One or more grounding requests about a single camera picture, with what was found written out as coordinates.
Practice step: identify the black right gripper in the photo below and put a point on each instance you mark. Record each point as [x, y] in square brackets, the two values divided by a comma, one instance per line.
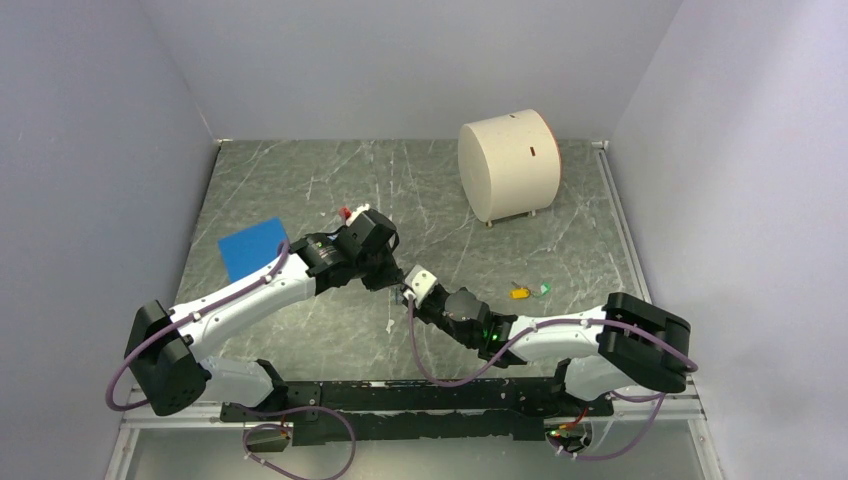
[421, 310]

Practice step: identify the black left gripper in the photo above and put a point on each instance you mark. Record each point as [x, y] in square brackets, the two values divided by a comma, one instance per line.
[392, 275]

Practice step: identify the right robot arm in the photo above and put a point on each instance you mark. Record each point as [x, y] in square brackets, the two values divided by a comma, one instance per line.
[624, 342]

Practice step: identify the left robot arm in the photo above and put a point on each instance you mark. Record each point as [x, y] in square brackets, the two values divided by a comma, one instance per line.
[171, 352]

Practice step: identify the yellow and green key bunch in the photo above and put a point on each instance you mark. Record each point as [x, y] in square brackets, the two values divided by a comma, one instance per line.
[521, 292]

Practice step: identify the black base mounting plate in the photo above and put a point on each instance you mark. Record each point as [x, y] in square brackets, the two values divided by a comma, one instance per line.
[521, 408]

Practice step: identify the blue flat pad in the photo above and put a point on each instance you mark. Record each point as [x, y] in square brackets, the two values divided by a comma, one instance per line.
[247, 250]

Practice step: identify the cream cylindrical container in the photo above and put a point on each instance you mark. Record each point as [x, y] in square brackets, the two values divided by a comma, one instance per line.
[509, 165]

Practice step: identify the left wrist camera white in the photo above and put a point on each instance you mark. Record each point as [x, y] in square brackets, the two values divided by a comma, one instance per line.
[348, 215]

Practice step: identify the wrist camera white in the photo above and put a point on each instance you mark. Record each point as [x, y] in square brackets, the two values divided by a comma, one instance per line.
[418, 284]
[348, 215]

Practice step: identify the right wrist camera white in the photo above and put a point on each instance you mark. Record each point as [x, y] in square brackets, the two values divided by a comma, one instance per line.
[418, 284]

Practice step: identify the aluminium frame rail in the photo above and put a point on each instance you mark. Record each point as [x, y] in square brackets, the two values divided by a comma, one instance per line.
[209, 414]

